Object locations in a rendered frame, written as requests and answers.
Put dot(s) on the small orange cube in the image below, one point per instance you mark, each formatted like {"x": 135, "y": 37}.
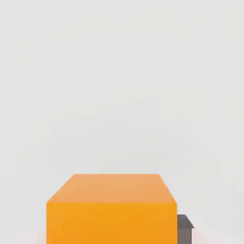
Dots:
{"x": 111, "y": 219}

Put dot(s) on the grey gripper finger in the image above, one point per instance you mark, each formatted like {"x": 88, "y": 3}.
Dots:
{"x": 184, "y": 231}

